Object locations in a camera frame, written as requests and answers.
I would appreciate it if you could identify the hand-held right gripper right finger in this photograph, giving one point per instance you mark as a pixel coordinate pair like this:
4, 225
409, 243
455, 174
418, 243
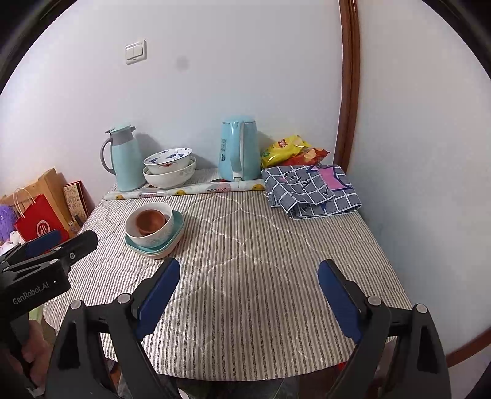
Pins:
339, 301

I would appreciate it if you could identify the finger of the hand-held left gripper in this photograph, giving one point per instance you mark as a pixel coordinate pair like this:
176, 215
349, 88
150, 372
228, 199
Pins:
42, 243
75, 249

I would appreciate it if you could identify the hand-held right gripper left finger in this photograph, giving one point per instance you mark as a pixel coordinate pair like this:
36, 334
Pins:
157, 297

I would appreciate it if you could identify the light green plate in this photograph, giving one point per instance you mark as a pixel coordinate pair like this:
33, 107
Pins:
157, 255

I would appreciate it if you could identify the white bowl with floral pattern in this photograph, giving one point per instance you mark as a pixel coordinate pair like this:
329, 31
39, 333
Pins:
151, 239

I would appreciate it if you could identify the blue square plate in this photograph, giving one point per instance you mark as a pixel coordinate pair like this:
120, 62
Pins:
177, 230

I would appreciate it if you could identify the brown bowl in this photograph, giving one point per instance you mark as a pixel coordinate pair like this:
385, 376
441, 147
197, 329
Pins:
151, 222

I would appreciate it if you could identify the person's left hand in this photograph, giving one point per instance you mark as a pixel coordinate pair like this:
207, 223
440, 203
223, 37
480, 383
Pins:
36, 351

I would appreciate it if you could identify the red paper bag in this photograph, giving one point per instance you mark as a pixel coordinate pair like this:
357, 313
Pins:
40, 224

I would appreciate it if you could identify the purple plush toy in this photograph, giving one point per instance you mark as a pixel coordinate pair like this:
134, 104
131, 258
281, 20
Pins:
7, 224

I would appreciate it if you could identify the brown patterned box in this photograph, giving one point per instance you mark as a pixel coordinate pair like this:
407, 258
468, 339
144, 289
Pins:
76, 203

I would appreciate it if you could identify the brown paper bag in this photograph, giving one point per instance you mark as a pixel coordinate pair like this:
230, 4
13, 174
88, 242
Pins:
48, 192

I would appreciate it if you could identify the striped quilted table cover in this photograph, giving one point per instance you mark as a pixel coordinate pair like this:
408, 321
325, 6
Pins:
249, 268

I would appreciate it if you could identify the light blue thermos jug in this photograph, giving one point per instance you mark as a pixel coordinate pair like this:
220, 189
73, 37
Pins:
124, 161

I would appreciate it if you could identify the rolled fruit-print plastic sheet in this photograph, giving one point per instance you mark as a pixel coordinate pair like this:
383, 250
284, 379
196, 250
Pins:
184, 191

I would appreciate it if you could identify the grey checked cloth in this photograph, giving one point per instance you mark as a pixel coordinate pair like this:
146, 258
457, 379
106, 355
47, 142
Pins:
310, 190

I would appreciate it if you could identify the large white bowl grey pattern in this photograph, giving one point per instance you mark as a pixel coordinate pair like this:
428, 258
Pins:
170, 178

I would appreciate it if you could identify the white bowl with red print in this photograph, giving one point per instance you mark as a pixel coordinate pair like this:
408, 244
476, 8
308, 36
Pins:
168, 161

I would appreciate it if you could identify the red snack bag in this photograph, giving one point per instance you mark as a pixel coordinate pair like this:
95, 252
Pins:
312, 155

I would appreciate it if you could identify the yellow snack bag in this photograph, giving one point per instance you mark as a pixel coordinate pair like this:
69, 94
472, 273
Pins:
284, 151

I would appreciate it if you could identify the light blue electric kettle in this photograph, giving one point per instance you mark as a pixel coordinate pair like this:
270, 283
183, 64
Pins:
239, 153

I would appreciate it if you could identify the white wall light switch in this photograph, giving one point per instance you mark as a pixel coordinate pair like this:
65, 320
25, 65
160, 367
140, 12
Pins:
135, 52

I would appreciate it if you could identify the brown wooden door frame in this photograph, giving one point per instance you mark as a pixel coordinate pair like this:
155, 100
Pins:
349, 76

